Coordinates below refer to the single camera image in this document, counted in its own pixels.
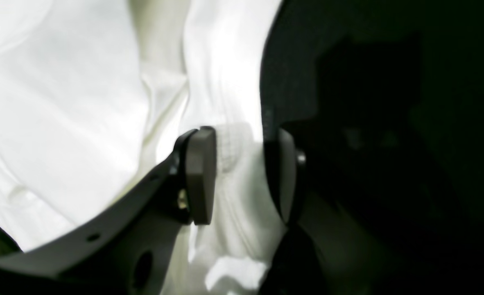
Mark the white printed t-shirt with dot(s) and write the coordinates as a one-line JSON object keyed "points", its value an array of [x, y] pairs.
{"points": [[94, 93]]}

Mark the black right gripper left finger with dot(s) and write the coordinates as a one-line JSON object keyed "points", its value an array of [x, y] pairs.
{"points": [[126, 249]]}

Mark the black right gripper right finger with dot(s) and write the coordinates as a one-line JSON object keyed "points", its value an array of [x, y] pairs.
{"points": [[339, 244]]}

